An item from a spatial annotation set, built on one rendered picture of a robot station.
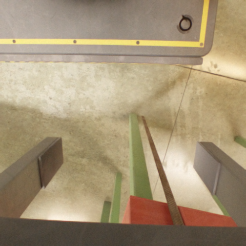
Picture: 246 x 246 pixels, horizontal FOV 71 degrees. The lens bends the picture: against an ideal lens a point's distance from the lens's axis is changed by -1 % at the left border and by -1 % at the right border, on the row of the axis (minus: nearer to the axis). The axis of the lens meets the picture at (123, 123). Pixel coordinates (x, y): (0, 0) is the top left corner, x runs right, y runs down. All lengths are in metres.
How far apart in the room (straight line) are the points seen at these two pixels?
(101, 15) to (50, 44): 0.15
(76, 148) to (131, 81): 0.42
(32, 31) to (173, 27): 0.35
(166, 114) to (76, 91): 0.42
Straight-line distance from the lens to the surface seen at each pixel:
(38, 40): 0.54
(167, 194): 0.24
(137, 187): 0.30
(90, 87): 0.82
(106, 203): 1.03
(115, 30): 0.49
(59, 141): 0.16
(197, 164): 0.17
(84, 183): 1.00
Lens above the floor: 0.80
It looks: 74 degrees down
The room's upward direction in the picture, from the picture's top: 174 degrees counter-clockwise
